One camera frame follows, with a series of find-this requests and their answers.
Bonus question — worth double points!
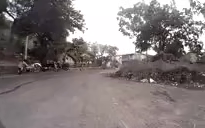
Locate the distant trees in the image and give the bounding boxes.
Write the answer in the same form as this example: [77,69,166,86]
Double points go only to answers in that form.
[67,37,120,67]

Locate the pale low building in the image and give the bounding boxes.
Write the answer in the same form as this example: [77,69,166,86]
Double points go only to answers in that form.
[120,52,148,65]

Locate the grey asphalt road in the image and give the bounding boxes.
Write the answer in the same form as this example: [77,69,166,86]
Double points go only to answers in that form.
[0,67,205,128]

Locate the dark parked motorcycles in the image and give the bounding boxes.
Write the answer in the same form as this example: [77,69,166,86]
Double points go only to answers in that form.
[41,59,71,73]

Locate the rubble and rubbish heap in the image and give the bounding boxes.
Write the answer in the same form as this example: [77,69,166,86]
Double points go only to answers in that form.
[109,59,205,90]

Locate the broad leafy tree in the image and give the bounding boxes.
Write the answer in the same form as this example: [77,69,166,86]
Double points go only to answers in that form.
[116,0,205,59]

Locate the large dark tree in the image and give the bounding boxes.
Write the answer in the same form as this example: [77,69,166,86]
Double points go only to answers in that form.
[0,0,88,64]

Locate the white motorcycle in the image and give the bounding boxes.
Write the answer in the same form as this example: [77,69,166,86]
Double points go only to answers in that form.
[17,59,43,75]

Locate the pale pole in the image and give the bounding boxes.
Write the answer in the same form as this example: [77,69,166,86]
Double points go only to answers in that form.
[23,35,29,61]

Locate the building behind trees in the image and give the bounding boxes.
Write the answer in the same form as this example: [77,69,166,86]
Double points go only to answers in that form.
[0,16,41,63]

